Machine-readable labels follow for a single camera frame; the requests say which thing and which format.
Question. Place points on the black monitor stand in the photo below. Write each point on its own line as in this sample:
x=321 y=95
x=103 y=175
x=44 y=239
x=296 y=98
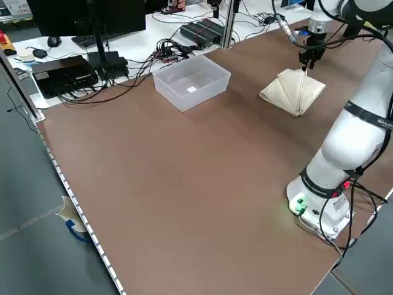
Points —
x=107 y=64

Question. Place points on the black power brick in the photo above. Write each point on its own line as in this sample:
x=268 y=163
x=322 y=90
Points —
x=193 y=33
x=215 y=29

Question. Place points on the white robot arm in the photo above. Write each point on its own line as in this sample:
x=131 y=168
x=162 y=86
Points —
x=353 y=138
x=377 y=12

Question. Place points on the clear plastic box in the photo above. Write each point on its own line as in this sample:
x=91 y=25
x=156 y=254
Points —
x=172 y=98

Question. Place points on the black electronics box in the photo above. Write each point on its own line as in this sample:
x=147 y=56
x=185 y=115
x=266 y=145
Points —
x=61 y=73

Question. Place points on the cream tablecloth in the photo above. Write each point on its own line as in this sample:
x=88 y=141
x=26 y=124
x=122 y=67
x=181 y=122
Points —
x=282 y=92

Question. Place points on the black monitor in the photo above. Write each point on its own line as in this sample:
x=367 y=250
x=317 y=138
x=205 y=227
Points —
x=76 y=15

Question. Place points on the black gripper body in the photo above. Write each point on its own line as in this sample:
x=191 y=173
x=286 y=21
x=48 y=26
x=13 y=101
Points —
x=314 y=46

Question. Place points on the black computer mouse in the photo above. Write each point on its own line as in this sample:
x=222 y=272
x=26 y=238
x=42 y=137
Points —
x=54 y=41
x=40 y=53
x=269 y=20

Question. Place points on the emergency stop button box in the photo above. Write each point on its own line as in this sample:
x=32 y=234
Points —
x=6 y=46

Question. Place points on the aluminium post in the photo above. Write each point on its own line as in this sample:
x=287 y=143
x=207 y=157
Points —
x=230 y=24

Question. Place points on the black keyboard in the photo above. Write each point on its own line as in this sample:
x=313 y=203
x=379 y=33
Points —
x=87 y=40

